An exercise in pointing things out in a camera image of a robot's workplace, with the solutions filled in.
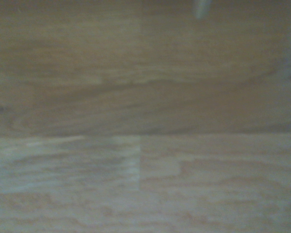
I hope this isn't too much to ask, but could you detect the small white tapered leg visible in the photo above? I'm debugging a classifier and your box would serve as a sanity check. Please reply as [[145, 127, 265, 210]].
[[193, 0, 212, 20]]

